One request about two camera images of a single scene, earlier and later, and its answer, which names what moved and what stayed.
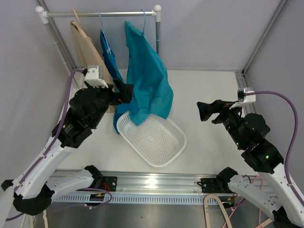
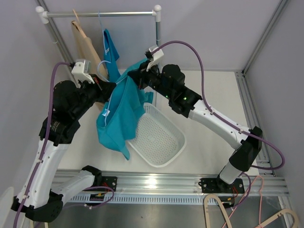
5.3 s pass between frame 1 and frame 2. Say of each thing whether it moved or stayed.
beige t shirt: stayed
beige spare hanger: stayed
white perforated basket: stayed
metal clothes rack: stayed
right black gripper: moved
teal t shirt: moved
